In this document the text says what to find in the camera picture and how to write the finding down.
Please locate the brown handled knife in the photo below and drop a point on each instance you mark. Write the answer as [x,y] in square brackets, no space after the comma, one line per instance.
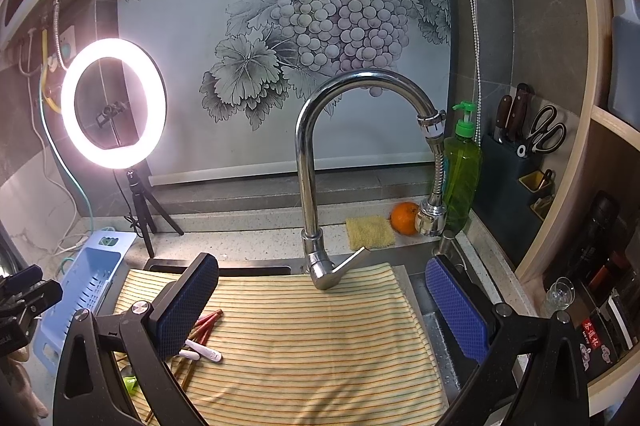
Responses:
[502,117]

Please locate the black tripod stand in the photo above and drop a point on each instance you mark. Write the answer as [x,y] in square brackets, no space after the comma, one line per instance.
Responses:
[143,199]

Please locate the striped yellow cloth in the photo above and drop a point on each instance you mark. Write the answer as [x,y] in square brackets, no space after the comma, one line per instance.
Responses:
[292,355]

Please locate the dark knife holder block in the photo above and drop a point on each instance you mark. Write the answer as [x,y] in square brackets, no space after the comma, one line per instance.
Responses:
[505,194]

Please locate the blue plastic utensil basket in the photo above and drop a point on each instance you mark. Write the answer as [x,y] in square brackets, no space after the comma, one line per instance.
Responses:
[92,282]

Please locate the white ceramic spoon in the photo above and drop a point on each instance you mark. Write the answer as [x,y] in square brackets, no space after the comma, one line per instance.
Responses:
[195,351]

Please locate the green dish soap bottle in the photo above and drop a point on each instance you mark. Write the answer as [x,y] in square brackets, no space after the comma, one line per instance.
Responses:
[463,162]

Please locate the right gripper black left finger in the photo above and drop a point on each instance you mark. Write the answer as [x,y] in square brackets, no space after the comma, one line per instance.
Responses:
[89,389]

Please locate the orange fruit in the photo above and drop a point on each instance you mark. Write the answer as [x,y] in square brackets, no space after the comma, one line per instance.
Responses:
[403,218]

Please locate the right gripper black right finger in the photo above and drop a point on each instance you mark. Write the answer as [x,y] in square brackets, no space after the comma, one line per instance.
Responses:
[553,389]

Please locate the dark handled knife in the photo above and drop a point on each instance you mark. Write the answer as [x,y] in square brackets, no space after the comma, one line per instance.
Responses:
[517,116]

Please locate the black handled scissors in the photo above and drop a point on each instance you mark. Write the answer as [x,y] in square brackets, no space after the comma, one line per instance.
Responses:
[546,134]

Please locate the yellow sponge cloth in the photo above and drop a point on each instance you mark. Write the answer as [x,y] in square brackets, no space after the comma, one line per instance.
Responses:
[371,232]

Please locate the small clear glass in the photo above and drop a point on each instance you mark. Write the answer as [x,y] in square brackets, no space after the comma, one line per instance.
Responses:
[560,296]

